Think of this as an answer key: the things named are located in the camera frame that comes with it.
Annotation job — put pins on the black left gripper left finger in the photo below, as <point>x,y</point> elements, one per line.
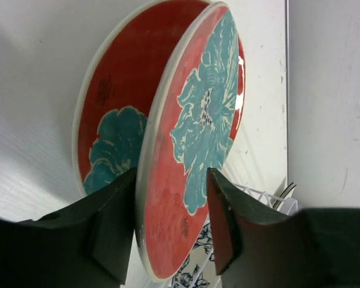
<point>86,244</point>

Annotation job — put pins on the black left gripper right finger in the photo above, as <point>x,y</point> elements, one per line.
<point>257,246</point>

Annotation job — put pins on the red floral round plate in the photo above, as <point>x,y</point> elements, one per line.
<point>118,89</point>

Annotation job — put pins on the white wire dish rack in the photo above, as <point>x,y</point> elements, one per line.
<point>284,203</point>

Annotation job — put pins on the black white speckled plate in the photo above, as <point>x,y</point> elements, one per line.
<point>198,269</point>

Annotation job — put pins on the white round plate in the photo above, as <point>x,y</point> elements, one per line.
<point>193,121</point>

